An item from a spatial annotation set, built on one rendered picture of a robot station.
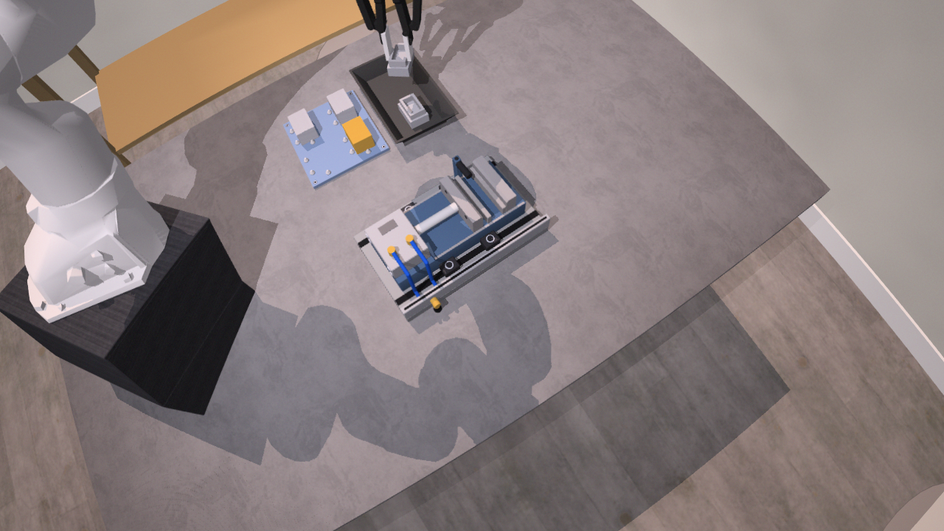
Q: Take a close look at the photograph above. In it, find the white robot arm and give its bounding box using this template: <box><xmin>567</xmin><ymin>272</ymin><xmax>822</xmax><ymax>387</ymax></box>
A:
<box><xmin>0</xmin><ymin>0</ymin><xmax>170</xmax><ymax>323</ymax></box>

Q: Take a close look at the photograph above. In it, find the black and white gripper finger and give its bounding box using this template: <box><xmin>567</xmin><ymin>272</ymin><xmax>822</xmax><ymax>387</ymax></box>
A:
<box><xmin>392</xmin><ymin>0</ymin><xmax>422</xmax><ymax>61</ymax></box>
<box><xmin>356</xmin><ymin>0</ymin><xmax>392</xmax><ymax>60</ymax></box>

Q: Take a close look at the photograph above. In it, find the orange-yellow block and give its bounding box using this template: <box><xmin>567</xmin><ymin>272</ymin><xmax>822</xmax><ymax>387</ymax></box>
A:
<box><xmin>342</xmin><ymin>116</ymin><xmax>375</xmax><ymax>154</ymax></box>

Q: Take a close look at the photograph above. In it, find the grey flat bar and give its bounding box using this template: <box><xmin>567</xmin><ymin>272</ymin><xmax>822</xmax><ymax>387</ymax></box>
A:
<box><xmin>469</xmin><ymin>167</ymin><xmax>506</xmax><ymax>214</ymax></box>
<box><xmin>455</xmin><ymin>176</ymin><xmax>491</xmax><ymax>223</ymax></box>

